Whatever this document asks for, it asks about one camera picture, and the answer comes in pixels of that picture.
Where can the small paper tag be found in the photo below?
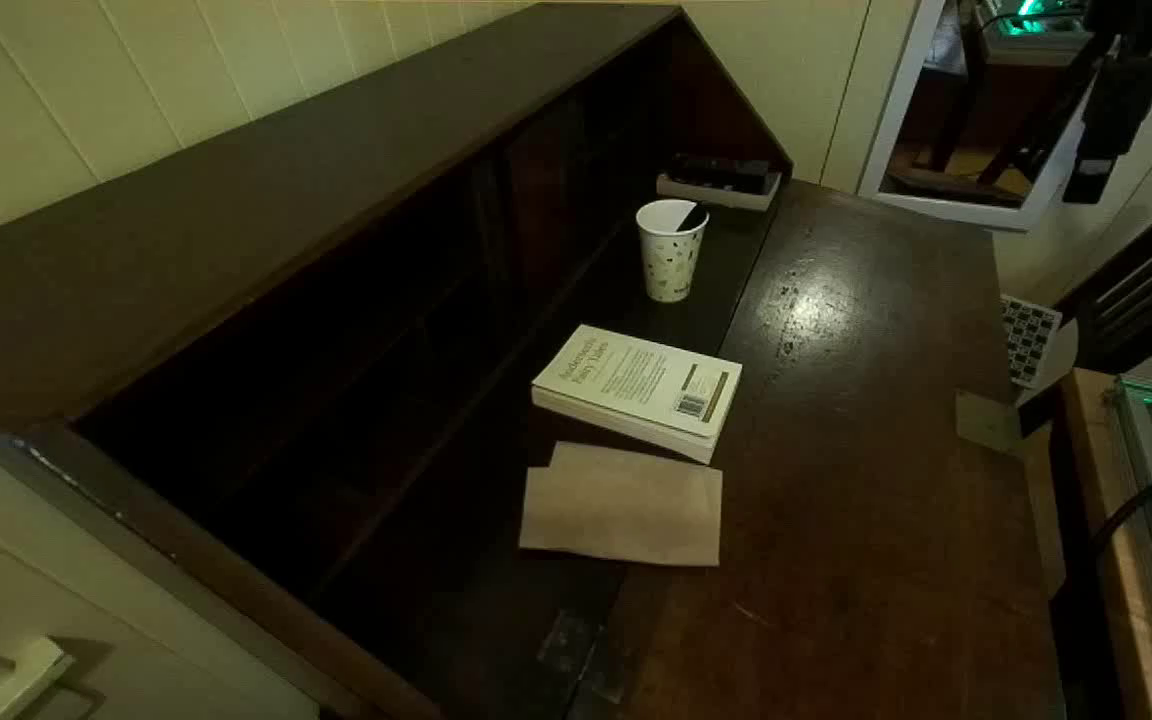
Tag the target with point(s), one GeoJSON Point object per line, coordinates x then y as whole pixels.
{"type": "Point", "coordinates": [988, 427]}

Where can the white paperback book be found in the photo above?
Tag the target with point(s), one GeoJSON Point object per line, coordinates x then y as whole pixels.
{"type": "Point", "coordinates": [631, 382]}

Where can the white dotted paper cup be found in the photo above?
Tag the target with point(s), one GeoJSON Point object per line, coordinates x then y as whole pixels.
{"type": "Point", "coordinates": [671, 264]}

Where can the white tray of black items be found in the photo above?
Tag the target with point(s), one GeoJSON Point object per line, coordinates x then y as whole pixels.
{"type": "Point", "coordinates": [721, 197]}

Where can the white perforated basket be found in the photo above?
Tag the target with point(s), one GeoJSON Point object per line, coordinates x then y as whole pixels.
{"type": "Point", "coordinates": [1030, 343]}

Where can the light wooden table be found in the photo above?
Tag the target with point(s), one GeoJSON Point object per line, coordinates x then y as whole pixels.
{"type": "Point", "coordinates": [1110, 533]}

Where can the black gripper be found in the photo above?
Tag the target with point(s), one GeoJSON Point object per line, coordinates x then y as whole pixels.
{"type": "Point", "coordinates": [1121, 94]}

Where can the dark marker pen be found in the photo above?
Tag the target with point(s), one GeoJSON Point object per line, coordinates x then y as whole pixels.
{"type": "Point", "coordinates": [693, 213]}

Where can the dark wooden secretary desk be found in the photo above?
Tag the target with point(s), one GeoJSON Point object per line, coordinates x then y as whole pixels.
{"type": "Point", "coordinates": [201, 243]}

